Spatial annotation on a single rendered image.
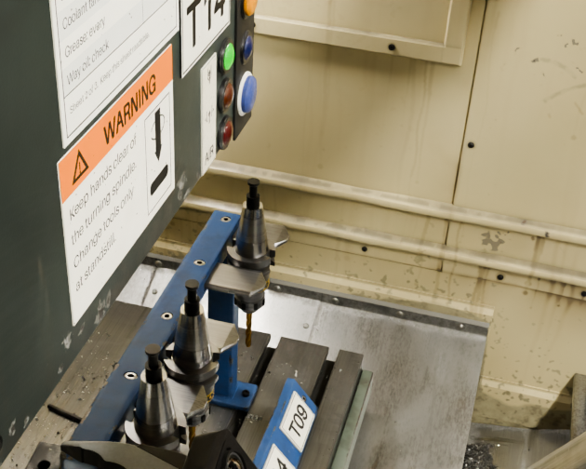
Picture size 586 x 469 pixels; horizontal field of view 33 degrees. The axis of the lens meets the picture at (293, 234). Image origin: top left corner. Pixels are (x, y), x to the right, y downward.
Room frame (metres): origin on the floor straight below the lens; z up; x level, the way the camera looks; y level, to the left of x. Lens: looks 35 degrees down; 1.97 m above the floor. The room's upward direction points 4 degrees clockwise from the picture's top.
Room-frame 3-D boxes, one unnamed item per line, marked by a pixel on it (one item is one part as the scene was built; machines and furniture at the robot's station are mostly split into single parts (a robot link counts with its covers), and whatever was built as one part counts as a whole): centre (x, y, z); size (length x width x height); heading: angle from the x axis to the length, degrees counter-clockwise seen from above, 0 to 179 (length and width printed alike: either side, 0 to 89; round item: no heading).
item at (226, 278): (0.99, 0.07, 1.21); 0.07 x 0.05 x 0.01; 77
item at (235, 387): (1.11, 0.09, 1.05); 0.10 x 0.05 x 0.30; 77
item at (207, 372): (0.83, 0.10, 1.21); 0.06 x 0.06 x 0.03
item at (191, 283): (0.83, 0.10, 1.31); 0.02 x 0.02 x 0.03
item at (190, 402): (0.78, 0.12, 1.21); 0.07 x 0.05 x 0.01; 77
